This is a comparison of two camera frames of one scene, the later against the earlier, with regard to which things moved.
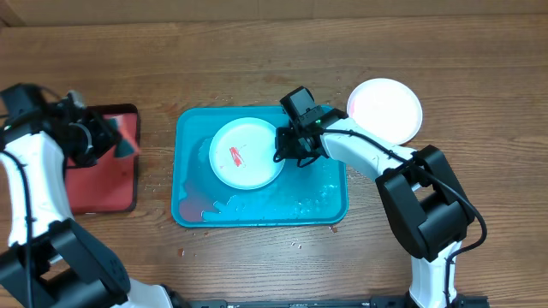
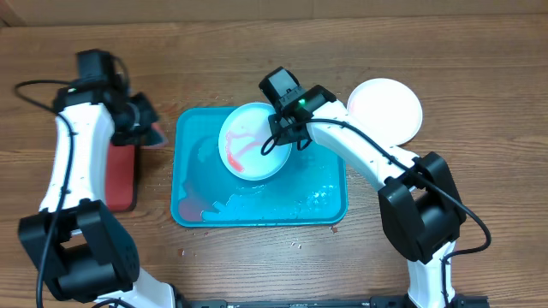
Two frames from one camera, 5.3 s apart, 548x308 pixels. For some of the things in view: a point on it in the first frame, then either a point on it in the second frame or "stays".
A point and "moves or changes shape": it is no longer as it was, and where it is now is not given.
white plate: [387, 108] stays
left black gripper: [108, 139] -> [147, 115]
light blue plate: [241, 153] moves or changes shape
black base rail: [456, 302] stays
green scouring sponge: [122, 148] -> [157, 134]
